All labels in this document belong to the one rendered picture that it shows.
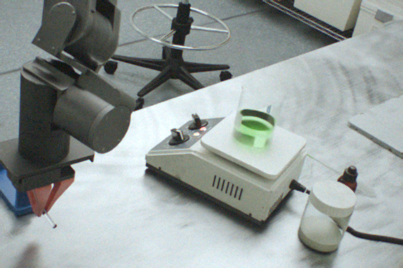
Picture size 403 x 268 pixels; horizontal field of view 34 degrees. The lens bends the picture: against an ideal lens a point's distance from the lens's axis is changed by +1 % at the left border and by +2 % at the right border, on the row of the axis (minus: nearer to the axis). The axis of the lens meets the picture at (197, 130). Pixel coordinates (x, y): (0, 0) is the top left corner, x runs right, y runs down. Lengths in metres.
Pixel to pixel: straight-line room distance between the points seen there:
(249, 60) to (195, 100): 1.92
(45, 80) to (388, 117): 0.73
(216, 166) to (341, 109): 0.42
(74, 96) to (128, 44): 2.32
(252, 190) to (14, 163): 0.32
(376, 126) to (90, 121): 0.67
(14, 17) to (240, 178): 2.34
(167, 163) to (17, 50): 1.97
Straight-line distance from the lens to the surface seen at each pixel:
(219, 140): 0.90
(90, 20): 0.70
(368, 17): 3.15
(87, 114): 0.67
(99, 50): 0.73
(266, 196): 0.88
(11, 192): 0.90
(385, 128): 1.22
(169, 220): 0.89
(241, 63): 3.03
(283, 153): 0.91
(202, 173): 0.91
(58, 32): 0.70
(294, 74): 1.33
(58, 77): 0.71
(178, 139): 0.94
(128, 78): 2.73
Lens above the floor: 1.33
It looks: 33 degrees down
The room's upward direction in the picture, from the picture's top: 12 degrees clockwise
